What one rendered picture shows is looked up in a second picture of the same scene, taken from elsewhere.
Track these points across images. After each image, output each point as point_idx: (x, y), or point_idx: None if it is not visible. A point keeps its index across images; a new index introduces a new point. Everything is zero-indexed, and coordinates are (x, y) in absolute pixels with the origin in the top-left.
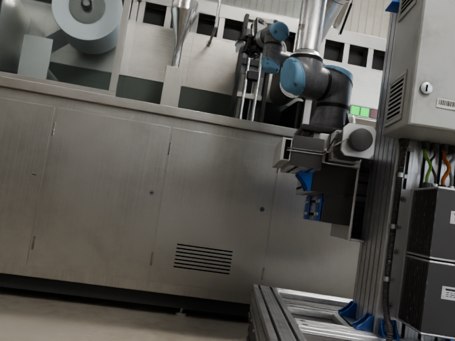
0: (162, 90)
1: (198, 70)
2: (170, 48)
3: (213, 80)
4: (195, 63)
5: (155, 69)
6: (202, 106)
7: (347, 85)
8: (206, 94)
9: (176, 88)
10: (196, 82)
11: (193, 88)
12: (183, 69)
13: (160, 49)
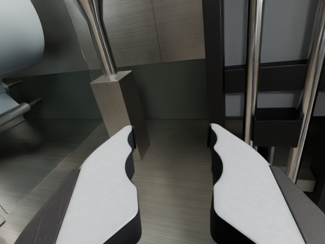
0: (134, 76)
1: (173, 29)
2: (119, 6)
3: (202, 37)
4: (164, 18)
5: (114, 50)
6: (194, 85)
7: None
8: (197, 65)
9: (122, 118)
10: (175, 52)
11: (174, 62)
12: (119, 82)
13: (108, 15)
